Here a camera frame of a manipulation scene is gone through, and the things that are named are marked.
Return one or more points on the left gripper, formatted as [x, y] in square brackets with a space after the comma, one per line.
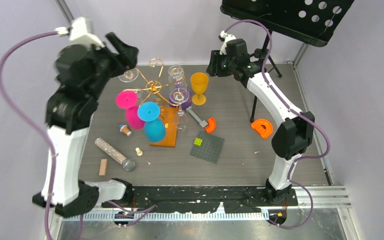
[126, 58]

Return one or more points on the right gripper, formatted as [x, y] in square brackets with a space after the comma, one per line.
[213, 68]

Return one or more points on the clear champagne flute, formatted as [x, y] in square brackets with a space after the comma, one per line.
[128, 77]

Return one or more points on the orange plastic goblet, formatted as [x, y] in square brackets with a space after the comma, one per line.
[199, 84]

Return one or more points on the magenta plastic goblet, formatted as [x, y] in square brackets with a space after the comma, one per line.
[127, 100]

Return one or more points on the clear wine glass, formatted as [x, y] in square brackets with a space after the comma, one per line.
[178, 96]

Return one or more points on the blue plastic goblet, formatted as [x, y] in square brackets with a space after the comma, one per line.
[154, 128]

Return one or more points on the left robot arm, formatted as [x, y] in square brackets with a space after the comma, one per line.
[82, 72]

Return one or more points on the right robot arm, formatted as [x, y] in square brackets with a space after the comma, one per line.
[294, 128]

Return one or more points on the purple metronome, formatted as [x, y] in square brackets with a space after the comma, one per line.
[184, 105]

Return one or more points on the orange curved track piece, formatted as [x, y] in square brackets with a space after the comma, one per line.
[263, 127]

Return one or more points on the grey plastic bar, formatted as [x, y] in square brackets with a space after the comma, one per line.
[202, 123]

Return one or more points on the small orange curved piece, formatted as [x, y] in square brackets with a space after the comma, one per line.
[211, 125]

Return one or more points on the small clown figurine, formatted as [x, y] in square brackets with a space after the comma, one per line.
[123, 128]

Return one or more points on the black music stand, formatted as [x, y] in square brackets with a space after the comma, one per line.
[312, 22]

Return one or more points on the green lego brick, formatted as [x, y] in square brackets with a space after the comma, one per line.
[197, 141]

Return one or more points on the grey lego baseplate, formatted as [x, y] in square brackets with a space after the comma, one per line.
[210, 149]

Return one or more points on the cream chess pawn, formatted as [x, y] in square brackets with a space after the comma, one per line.
[139, 152]

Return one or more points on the glitter tube with cap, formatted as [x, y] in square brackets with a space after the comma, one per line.
[126, 163]

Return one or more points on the small wooden block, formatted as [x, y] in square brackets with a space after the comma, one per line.
[103, 167]

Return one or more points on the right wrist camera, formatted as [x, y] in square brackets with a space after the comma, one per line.
[225, 38]

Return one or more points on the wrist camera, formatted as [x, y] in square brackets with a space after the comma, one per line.
[225, 38]
[81, 32]

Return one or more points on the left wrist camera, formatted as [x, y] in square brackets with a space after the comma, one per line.
[81, 32]

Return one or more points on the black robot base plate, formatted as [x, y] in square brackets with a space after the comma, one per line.
[201, 199]

